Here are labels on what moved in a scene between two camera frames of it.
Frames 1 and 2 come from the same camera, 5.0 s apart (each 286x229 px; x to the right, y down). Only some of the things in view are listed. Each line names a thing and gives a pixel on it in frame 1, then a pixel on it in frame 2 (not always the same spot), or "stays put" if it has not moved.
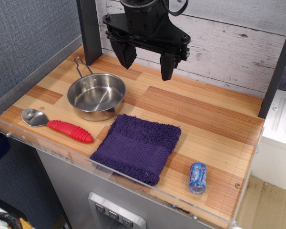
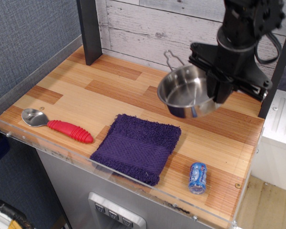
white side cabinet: [275, 163] stays put
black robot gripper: [148, 24] -> [229, 66]
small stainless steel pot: [97, 96] -> [184, 91]
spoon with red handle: [33, 117] stays put
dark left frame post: [91, 35] stays put
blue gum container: [197, 178] stays put
